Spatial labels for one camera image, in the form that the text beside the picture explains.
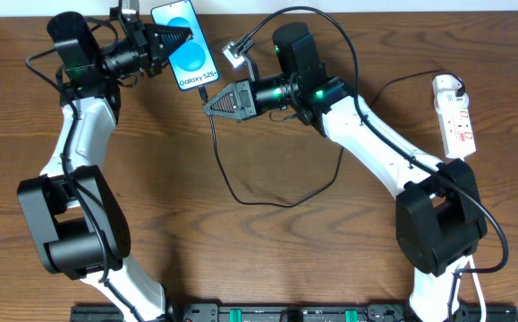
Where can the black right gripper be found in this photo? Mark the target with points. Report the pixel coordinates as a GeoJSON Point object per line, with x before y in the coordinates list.
{"type": "Point", "coordinates": [246, 100]}

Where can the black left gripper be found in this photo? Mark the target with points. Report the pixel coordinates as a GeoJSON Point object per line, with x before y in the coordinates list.
{"type": "Point", "coordinates": [147, 51]}

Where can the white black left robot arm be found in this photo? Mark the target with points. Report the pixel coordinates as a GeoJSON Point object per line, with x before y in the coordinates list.
{"type": "Point", "coordinates": [74, 219]}

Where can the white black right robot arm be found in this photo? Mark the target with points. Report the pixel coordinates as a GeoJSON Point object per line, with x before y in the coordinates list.
{"type": "Point", "coordinates": [439, 219]}

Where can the white charger plug adapter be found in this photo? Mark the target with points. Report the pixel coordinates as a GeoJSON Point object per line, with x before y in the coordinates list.
{"type": "Point", "coordinates": [447, 100]}

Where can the white power strip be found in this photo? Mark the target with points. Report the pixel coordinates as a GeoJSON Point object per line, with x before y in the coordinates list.
{"type": "Point", "coordinates": [455, 126]}

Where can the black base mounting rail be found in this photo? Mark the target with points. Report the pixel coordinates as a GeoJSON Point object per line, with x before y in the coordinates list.
{"type": "Point", "coordinates": [383, 312]}

